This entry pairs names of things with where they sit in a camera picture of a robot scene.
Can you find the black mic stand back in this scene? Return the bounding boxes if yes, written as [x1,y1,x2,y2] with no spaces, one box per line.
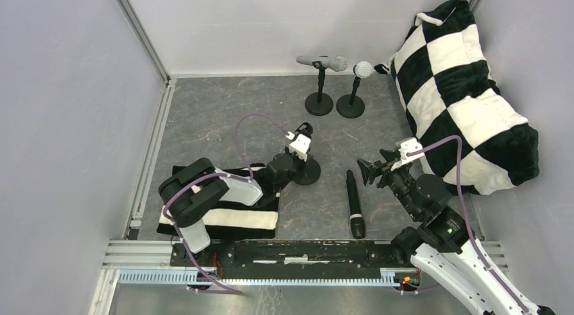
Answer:
[294,122,321,186]

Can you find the black mic stand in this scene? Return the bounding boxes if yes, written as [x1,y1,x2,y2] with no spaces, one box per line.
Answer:
[294,122,321,186]
[305,68,333,116]
[336,77,365,119]

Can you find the black microphone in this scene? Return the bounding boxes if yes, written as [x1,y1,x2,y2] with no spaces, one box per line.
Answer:
[346,169,366,239]

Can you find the white microphone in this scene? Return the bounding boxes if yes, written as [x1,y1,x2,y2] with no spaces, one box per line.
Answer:
[353,61,374,79]

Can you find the silver grey microphone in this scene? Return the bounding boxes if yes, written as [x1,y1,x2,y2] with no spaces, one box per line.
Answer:
[296,56,348,72]

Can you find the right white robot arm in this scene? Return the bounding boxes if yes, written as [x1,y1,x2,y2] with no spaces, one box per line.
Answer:
[357,149,553,314]

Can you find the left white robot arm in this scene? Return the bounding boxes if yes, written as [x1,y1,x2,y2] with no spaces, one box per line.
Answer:
[158,152,321,253]

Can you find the black white striped cloth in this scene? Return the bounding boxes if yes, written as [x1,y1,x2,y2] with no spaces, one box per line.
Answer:
[156,163,281,241]

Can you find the black white checkered pillow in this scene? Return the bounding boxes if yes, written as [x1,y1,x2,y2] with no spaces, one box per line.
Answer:
[375,0,539,195]

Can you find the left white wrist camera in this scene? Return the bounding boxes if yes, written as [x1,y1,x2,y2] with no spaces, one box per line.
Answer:
[286,131,311,162]

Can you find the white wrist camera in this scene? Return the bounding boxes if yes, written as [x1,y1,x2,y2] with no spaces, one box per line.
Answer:
[286,131,311,162]
[391,138,425,171]

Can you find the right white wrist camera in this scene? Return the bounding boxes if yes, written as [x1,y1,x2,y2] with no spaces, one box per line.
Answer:
[391,138,425,171]

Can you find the white cable duct strip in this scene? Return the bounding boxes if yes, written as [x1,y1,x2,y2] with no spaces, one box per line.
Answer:
[117,269,408,288]

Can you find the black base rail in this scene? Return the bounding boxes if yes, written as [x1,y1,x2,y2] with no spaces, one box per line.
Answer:
[169,240,417,279]

